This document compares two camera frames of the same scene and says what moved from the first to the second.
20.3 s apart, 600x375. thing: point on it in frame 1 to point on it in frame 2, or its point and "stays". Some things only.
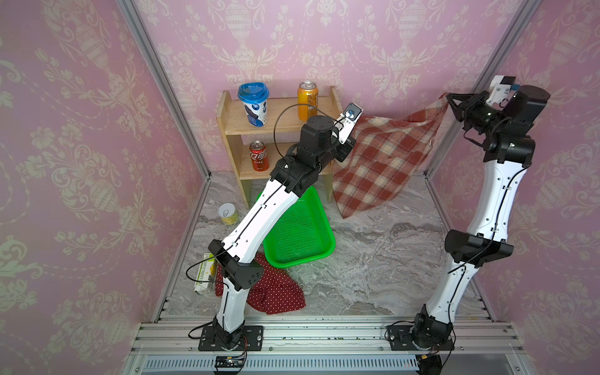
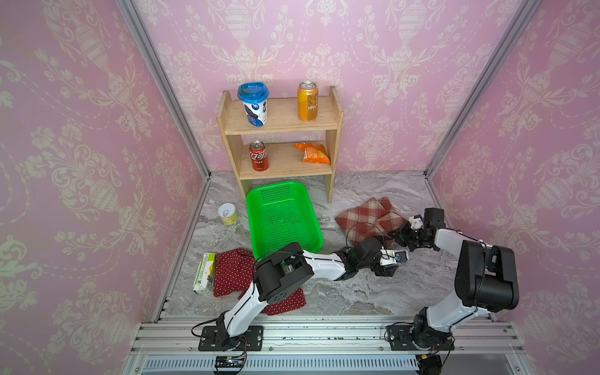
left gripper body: x=341 y=151 to x=380 y=269
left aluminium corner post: x=132 y=11 stays
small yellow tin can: x=228 y=212 stays
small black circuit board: x=229 y=362 stays
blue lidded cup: x=254 y=97 stays
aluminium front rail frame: x=324 y=344 stays
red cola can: x=258 y=156 stays
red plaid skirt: x=387 y=154 to x=376 y=218
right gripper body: x=482 y=116 to x=411 y=237
